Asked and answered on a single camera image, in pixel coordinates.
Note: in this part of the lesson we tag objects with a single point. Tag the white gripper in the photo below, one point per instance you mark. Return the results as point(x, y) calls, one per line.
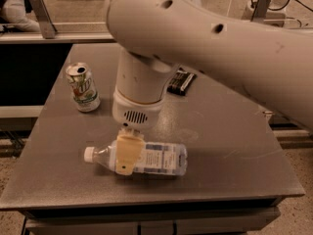
point(135, 111)

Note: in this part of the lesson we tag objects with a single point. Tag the clear blue-label plastic bottle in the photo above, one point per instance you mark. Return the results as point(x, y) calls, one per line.
point(156, 158)

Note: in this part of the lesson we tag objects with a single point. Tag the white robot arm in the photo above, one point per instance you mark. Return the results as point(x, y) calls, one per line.
point(271, 66)

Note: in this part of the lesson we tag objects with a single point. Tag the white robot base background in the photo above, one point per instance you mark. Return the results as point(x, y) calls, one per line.
point(276, 13)

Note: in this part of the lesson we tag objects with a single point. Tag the open 7up soda can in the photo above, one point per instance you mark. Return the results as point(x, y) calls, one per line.
point(83, 89)

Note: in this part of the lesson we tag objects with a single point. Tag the black snack wrapper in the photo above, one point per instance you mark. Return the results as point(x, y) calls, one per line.
point(180, 82)

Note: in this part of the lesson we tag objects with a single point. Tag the person in light trousers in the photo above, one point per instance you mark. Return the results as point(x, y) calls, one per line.
point(14, 12)

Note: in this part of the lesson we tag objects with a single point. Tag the left metal rail bracket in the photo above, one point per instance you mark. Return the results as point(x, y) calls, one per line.
point(47, 28)

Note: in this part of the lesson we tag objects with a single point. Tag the metal rail bracket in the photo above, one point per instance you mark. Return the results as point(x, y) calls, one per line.
point(47, 28)
point(260, 11)

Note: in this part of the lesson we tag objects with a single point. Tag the metal barrier rail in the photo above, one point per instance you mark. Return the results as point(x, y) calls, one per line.
point(61, 37)

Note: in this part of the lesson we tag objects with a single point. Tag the right metal rail bracket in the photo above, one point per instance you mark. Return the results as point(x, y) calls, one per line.
point(260, 11)

